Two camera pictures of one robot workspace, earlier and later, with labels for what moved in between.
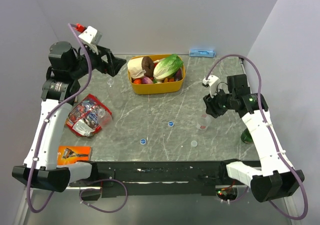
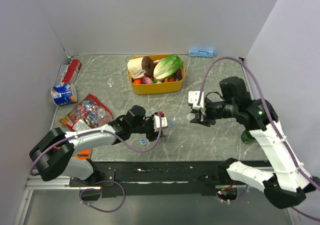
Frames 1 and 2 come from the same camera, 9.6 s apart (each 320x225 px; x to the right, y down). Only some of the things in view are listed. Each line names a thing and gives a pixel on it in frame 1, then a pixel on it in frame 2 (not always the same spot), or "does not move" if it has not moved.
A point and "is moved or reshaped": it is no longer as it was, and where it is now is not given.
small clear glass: [116, 95] does not move
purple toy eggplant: [178, 75] does not move
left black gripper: [114, 64] to [152, 135]
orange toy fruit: [137, 81] does not move
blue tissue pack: [198, 53] does not move
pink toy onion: [146, 80] does not move
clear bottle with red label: [203, 121] is moved or reshaped
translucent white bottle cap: [194, 143] to [190, 116]
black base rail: [187, 178] does not move
